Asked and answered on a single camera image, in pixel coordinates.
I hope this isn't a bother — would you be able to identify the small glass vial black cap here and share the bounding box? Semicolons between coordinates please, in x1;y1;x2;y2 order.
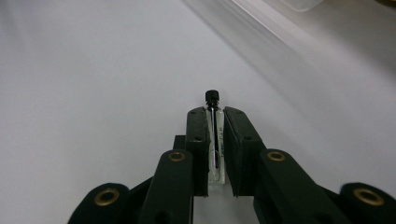
204;89;226;186

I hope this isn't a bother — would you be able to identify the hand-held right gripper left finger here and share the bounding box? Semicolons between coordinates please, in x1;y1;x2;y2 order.
136;106;210;224

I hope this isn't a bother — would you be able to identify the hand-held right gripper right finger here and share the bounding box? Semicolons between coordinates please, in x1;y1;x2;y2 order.
223;106;353;224

